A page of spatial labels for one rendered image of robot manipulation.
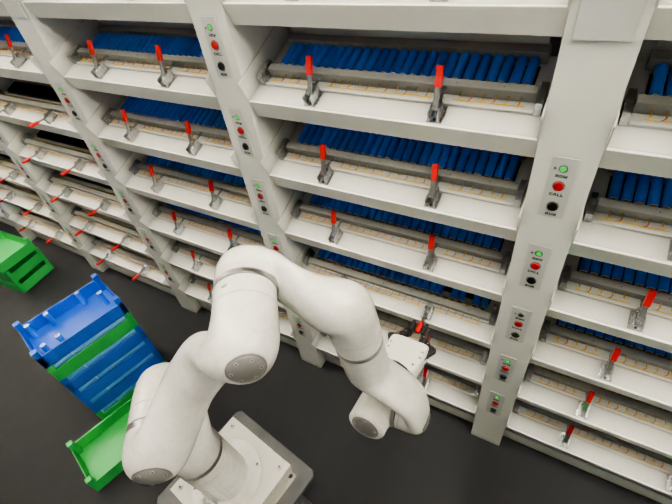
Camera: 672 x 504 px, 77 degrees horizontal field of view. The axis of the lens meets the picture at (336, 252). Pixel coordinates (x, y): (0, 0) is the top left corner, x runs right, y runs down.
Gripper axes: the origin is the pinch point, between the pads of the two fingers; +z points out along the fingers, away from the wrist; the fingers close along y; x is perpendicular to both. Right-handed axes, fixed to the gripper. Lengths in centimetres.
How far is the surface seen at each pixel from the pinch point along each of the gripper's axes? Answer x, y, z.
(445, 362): -20.2, 6.4, 9.9
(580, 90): 65, 22, -5
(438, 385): -38.3, 4.4, 14.7
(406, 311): -1.2, -5.8, 6.4
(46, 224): -37, -226, 16
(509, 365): -7.6, 23.3, 6.0
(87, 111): 45, -113, 0
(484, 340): -1.5, 16.0, 5.8
